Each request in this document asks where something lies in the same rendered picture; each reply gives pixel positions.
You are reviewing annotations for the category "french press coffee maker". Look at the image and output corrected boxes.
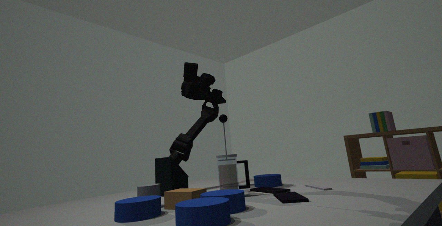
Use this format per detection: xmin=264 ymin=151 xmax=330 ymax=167
xmin=216 ymin=114 xmax=250 ymax=190

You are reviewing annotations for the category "tan rectangular block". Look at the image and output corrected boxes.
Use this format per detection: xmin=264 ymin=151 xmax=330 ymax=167
xmin=164 ymin=188 xmax=207 ymax=210

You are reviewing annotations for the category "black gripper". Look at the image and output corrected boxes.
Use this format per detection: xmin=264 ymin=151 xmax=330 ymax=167
xmin=184 ymin=82 xmax=226 ymax=105

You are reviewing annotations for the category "grey cylinder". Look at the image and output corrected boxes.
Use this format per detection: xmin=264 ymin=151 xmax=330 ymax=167
xmin=137 ymin=184 xmax=160 ymax=197

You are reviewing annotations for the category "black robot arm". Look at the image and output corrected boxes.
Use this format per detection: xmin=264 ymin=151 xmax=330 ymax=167
xmin=169 ymin=62 xmax=219 ymax=165

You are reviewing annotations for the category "blue cylinder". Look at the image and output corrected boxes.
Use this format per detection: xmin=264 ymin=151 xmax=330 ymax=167
xmin=114 ymin=195 xmax=161 ymax=223
xmin=175 ymin=197 xmax=231 ymax=226
xmin=200 ymin=189 xmax=246 ymax=214
xmin=254 ymin=174 xmax=282 ymax=188

